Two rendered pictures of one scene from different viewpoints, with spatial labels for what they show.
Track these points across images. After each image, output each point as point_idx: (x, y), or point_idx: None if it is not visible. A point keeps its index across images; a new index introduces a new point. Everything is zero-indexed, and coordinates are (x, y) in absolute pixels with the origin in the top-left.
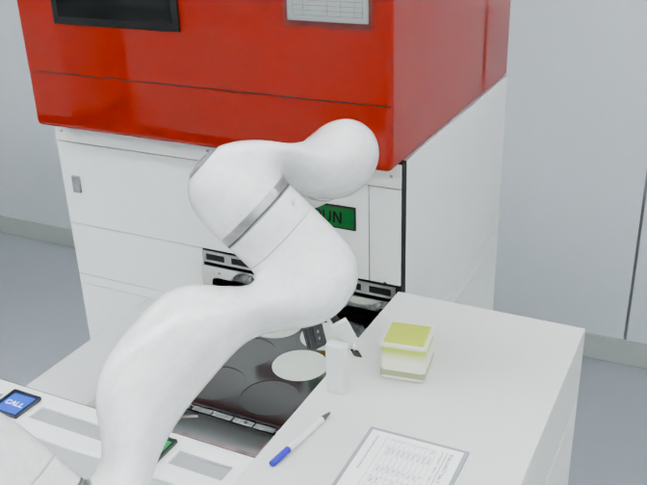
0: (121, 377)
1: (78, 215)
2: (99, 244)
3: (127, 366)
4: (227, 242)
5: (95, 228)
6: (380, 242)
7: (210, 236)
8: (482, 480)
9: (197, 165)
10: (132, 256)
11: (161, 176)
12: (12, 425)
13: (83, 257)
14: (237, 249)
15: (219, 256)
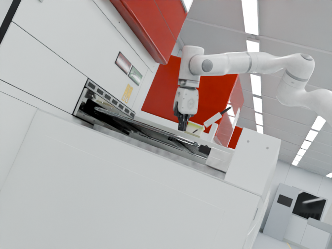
0: None
1: (24, 19)
2: (26, 53)
3: None
4: (307, 79)
5: (31, 37)
6: (140, 93)
7: (95, 71)
8: None
9: (311, 57)
10: (46, 71)
11: (94, 22)
12: None
13: (2, 59)
14: (306, 82)
15: (94, 85)
